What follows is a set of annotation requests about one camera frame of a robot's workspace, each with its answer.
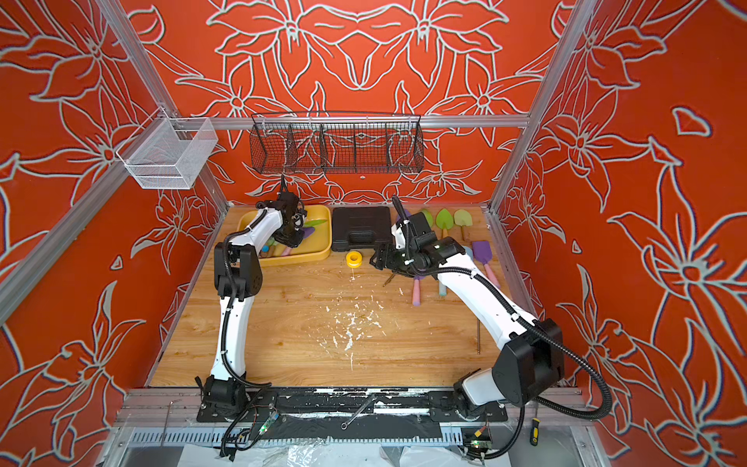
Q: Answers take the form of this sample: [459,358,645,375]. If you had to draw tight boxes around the clear mesh wall basket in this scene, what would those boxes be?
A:
[116,117,218,190]

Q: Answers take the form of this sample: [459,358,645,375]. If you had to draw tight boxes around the small green shovel wooden handle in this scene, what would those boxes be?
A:
[303,219,329,228]

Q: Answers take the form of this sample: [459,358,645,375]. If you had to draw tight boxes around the purple square shovel pink handle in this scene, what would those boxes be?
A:
[472,241,500,288]

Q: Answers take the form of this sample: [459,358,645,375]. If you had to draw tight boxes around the pink handled tool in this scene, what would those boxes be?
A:
[412,276,422,307]

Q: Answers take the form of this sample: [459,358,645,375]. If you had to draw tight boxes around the hex key on table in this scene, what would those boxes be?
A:
[476,318,482,355]

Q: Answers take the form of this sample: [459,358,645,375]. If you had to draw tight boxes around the grey cable duct strip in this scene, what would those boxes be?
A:
[124,425,468,449]

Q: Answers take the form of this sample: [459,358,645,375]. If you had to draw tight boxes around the yellow storage box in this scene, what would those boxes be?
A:
[230,204,332,270]

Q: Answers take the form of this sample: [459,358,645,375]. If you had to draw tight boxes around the wrench on base rail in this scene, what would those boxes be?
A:
[340,394,377,430]

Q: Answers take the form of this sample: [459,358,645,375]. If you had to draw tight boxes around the black plastic tool case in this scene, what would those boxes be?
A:
[331,206,392,252]

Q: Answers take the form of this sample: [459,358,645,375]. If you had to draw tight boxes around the yellow tape roll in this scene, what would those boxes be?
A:
[345,251,364,270]

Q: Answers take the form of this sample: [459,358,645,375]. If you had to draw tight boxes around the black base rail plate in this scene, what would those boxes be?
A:
[196,386,508,422]

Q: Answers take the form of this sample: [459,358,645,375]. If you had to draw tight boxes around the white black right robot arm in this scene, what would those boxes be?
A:
[371,197,613,420]

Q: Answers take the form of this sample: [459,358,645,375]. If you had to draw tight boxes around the black wire wall basket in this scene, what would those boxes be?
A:
[249,112,425,175]

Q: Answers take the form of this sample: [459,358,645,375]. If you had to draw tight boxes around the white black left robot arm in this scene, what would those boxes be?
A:
[202,181,307,418]

